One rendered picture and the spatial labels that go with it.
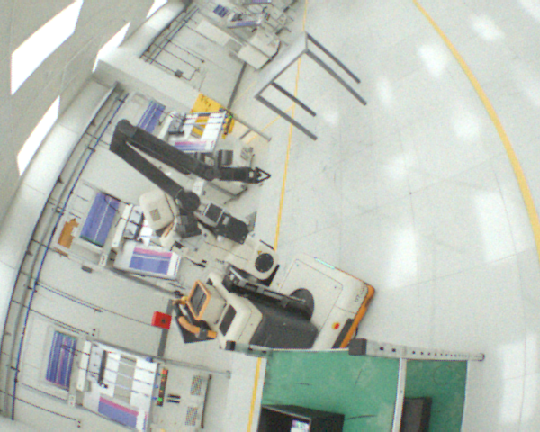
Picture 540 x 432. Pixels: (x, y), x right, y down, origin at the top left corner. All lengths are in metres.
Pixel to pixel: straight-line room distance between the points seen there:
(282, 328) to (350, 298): 0.42
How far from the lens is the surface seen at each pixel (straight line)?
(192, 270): 3.09
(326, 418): 0.68
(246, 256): 1.45
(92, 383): 2.97
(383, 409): 0.67
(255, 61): 6.65
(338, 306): 1.67
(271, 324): 1.48
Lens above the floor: 1.53
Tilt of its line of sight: 30 degrees down
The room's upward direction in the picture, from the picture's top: 63 degrees counter-clockwise
